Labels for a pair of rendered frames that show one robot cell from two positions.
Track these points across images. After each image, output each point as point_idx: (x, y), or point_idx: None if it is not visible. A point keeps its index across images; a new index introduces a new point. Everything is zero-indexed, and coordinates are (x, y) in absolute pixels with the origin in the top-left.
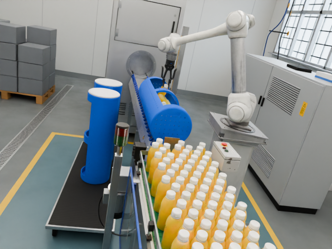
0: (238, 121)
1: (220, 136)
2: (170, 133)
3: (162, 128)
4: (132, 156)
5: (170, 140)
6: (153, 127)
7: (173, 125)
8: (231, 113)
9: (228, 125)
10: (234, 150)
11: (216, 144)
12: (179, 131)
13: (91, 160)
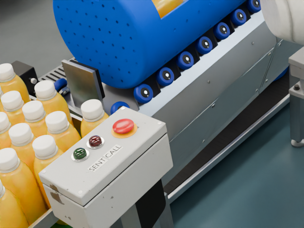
0: (291, 42)
1: (297, 85)
2: (100, 51)
3: (78, 32)
4: (290, 83)
5: (74, 73)
6: (62, 28)
7: (97, 29)
8: (262, 5)
9: None
10: (117, 160)
11: (105, 120)
12: (117, 48)
13: None
